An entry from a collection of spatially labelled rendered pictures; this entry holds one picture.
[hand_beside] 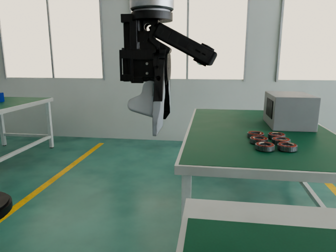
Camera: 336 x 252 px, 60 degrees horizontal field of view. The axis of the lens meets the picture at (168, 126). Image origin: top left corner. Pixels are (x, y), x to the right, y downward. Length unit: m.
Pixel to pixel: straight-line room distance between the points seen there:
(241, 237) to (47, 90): 4.68
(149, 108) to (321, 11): 4.45
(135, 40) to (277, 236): 0.73
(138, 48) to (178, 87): 4.08
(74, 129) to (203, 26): 2.70
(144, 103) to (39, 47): 4.89
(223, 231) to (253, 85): 3.76
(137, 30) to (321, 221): 0.88
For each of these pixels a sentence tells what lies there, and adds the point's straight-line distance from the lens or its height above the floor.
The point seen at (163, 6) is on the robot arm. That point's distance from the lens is 0.51.
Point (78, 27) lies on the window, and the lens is 5.03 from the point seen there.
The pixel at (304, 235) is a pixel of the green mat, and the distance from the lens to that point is 1.04.
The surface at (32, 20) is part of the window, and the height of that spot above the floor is 1.90.
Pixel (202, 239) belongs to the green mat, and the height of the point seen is 0.75.
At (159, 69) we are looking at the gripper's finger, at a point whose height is 1.26.
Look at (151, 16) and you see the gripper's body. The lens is 0.50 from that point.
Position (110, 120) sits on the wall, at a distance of 4.93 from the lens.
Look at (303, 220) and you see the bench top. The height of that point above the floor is 0.75.
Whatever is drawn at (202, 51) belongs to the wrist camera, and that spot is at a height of 1.29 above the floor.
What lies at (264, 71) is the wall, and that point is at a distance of 4.62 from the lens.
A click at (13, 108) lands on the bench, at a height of 0.73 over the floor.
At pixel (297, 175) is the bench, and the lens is 1.56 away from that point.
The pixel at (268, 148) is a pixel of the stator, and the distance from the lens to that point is 1.80.
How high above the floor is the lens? 1.27
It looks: 13 degrees down
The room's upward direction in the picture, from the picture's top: straight up
